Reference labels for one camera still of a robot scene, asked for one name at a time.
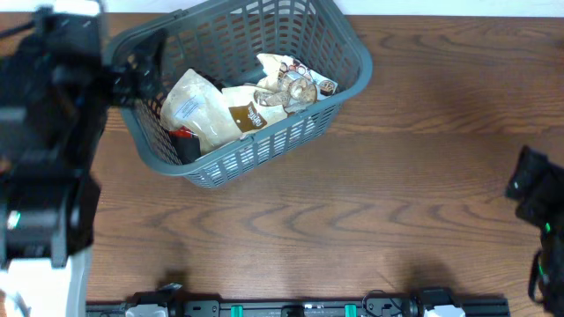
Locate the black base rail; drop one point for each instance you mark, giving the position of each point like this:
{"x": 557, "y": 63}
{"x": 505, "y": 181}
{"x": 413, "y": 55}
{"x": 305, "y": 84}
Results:
{"x": 426, "y": 302}

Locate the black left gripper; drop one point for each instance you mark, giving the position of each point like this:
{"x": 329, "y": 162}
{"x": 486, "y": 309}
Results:
{"x": 112, "y": 87}

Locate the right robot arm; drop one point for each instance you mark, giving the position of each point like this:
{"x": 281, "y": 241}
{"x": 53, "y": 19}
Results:
{"x": 537, "y": 187}

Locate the orange spaghetti pasta packet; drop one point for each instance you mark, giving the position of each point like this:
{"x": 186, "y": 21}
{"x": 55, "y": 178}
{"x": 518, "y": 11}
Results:
{"x": 182, "y": 132}

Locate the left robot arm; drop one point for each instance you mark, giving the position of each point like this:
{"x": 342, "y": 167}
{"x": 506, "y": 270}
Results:
{"x": 56, "y": 90}

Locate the grey plastic slotted basket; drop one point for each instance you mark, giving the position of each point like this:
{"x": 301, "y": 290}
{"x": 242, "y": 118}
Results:
{"x": 221, "y": 40}

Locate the tan powder bag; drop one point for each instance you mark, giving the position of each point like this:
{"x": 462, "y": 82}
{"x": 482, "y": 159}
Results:
{"x": 196, "y": 104}

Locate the beige cookie pouch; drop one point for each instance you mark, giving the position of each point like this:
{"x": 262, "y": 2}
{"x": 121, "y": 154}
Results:
{"x": 289, "y": 87}

